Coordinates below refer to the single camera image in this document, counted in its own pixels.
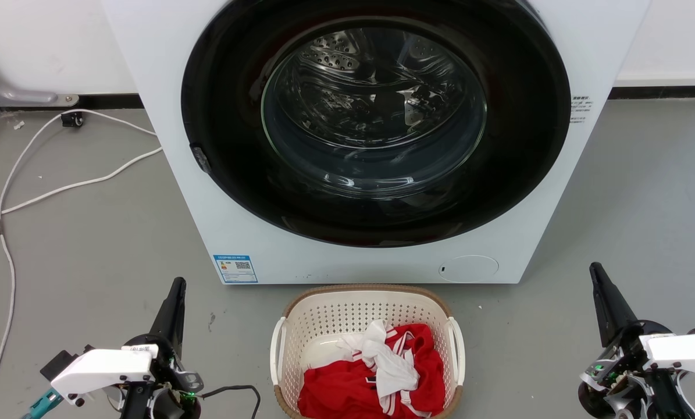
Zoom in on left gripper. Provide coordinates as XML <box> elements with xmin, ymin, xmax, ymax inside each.
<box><xmin>106</xmin><ymin>277</ymin><xmax>205</xmax><ymax>419</ymax></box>

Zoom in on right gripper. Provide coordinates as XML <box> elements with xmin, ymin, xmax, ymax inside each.
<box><xmin>578</xmin><ymin>262</ymin><xmax>695</xmax><ymax>419</ymax></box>

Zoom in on white plastic laundry basket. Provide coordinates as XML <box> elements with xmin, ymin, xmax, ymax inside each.
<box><xmin>269</xmin><ymin>284</ymin><xmax>466</xmax><ymax>419</ymax></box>

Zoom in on blue energy label sticker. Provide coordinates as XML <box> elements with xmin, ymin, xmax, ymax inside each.
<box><xmin>213</xmin><ymin>254</ymin><xmax>259</xmax><ymax>284</ymax></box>

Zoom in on round white filter cover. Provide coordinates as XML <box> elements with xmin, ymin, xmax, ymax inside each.
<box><xmin>438</xmin><ymin>255</ymin><xmax>500</xmax><ymax>284</ymax></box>

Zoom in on red garment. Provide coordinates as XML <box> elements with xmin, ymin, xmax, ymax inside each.
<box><xmin>297</xmin><ymin>323</ymin><xmax>446</xmax><ymax>419</ymax></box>

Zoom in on black printed text label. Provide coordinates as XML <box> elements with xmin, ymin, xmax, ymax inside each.
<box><xmin>569</xmin><ymin>95</ymin><xmax>594</xmax><ymax>125</ymax></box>

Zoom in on round black glass washer door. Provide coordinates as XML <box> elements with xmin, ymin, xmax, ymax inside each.
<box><xmin>181</xmin><ymin>0</ymin><xmax>572</xmax><ymax>248</ymax></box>

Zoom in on white garment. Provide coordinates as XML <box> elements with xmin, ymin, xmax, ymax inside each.
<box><xmin>337</xmin><ymin>319</ymin><xmax>420</xmax><ymax>417</ymax></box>

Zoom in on white front-load washing machine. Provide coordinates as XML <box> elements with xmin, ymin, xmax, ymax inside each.
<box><xmin>100</xmin><ymin>0</ymin><xmax>653</xmax><ymax>286</ymax></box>

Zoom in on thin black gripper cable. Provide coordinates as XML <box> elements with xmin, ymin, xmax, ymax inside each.
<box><xmin>199</xmin><ymin>384</ymin><xmax>262</xmax><ymax>419</ymax></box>

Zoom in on thick white power cable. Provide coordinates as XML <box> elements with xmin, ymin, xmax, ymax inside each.
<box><xmin>0</xmin><ymin>146</ymin><xmax>164</xmax><ymax>225</ymax></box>

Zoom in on thin white cable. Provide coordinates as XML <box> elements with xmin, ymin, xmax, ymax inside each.
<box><xmin>0</xmin><ymin>109</ymin><xmax>158</xmax><ymax>417</ymax></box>

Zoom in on grey drain hose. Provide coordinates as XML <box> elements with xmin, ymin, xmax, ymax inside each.
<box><xmin>0</xmin><ymin>47</ymin><xmax>80</xmax><ymax>109</ymax></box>

